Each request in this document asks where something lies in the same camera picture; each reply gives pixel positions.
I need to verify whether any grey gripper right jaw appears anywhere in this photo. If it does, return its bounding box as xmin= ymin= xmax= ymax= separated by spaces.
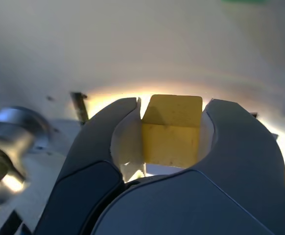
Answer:
xmin=92 ymin=98 xmax=285 ymax=235

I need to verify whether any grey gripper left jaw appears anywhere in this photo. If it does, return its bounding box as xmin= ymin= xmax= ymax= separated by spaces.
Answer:
xmin=34 ymin=96 xmax=147 ymax=235

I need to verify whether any yellow cube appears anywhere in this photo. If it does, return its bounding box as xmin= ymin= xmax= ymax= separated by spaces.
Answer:
xmin=140 ymin=94 xmax=203 ymax=169

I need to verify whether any black tape strip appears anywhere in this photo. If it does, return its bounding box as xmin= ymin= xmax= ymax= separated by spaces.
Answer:
xmin=70 ymin=92 xmax=89 ymax=124

